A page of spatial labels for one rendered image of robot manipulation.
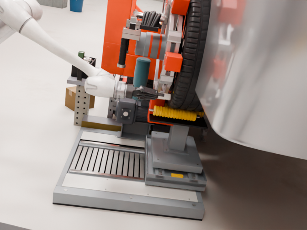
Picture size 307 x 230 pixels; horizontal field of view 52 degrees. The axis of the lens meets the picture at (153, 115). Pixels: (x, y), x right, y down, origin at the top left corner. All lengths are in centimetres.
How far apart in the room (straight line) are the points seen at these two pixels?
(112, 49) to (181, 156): 89
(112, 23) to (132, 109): 60
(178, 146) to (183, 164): 15
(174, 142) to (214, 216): 49
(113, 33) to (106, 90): 71
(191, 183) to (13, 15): 129
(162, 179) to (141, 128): 65
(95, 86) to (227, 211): 107
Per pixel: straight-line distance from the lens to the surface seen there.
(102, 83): 160
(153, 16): 158
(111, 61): 226
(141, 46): 173
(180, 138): 195
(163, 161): 186
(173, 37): 152
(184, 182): 188
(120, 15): 221
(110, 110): 250
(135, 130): 240
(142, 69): 190
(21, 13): 167
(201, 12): 156
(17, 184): 198
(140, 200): 177
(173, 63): 145
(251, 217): 204
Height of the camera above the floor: 118
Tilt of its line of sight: 23 degrees down
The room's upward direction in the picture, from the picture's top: 10 degrees clockwise
